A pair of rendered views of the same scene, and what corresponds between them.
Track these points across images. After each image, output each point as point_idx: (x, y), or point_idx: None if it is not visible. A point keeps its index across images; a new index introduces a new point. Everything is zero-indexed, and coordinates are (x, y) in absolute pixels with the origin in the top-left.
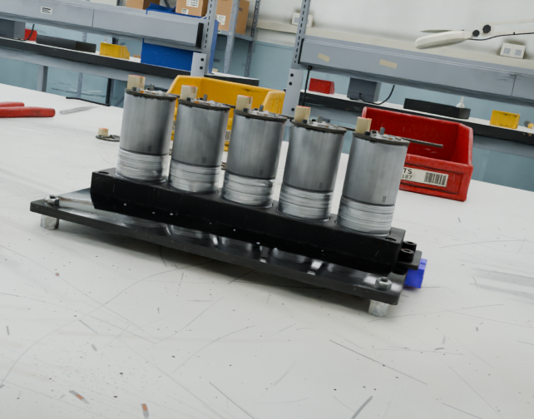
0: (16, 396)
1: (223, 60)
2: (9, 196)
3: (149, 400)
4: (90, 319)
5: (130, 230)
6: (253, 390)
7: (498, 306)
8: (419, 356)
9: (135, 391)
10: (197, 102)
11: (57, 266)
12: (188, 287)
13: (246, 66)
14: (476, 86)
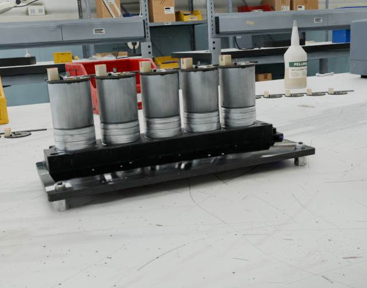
0: (340, 275)
1: None
2: None
3: None
4: (245, 231)
5: (145, 179)
6: None
7: (313, 140)
8: (356, 171)
9: (354, 241)
10: (119, 74)
11: (144, 222)
12: (221, 195)
13: None
14: (37, 39)
